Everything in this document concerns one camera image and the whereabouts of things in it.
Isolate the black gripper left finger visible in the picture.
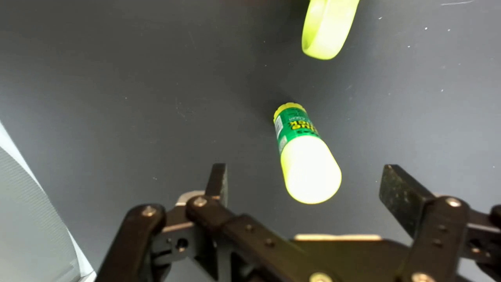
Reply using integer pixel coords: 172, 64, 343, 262
186, 163, 335, 282

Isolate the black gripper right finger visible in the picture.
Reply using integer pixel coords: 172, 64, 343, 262
379, 164, 501, 282

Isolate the green yellow glue stick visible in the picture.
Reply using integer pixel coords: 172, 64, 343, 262
272, 102, 343, 205

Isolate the yellow-green ceramic mug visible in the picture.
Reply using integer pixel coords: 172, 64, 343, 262
300, 0, 360, 59

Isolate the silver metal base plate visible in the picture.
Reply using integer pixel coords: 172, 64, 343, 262
0, 124, 95, 282

